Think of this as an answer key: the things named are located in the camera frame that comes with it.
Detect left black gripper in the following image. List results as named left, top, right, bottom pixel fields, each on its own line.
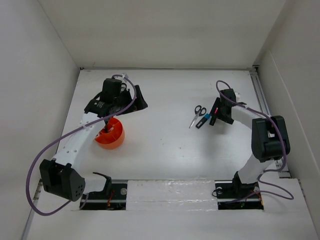
left=113, top=85, right=147, bottom=116

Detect pink marker cap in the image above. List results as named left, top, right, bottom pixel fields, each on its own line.
left=209, top=107, right=218, bottom=126

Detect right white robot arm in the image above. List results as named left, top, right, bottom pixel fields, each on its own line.
left=215, top=88, right=291, bottom=197

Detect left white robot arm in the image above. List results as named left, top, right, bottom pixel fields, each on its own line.
left=39, top=76, right=148, bottom=202

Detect black blue utility knife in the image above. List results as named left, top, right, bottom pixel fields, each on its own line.
left=195, top=113, right=211, bottom=129

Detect orange round pen holder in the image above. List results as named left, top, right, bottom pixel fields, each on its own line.
left=94, top=117, right=125, bottom=150

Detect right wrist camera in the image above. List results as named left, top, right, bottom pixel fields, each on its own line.
left=234, top=91, right=246, bottom=106

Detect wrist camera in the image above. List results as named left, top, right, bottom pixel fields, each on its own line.
left=120, top=73, right=129, bottom=81
left=234, top=91, right=246, bottom=106

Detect black handled scissors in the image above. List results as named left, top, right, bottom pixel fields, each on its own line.
left=189, top=105, right=207, bottom=128

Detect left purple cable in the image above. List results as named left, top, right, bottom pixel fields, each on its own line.
left=26, top=73, right=138, bottom=216

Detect purple cable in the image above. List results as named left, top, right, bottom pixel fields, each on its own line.
left=26, top=73, right=138, bottom=216
left=215, top=79, right=295, bottom=203

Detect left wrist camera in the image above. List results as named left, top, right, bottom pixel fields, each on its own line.
left=120, top=73, right=129, bottom=81

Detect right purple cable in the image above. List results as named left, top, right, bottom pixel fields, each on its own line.
left=215, top=79, right=295, bottom=203

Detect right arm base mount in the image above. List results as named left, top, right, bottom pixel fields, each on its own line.
left=211, top=180, right=264, bottom=210

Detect aluminium rail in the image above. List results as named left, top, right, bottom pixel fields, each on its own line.
left=251, top=66, right=292, bottom=178

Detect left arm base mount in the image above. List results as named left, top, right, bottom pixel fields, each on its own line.
left=79, top=172, right=128, bottom=211

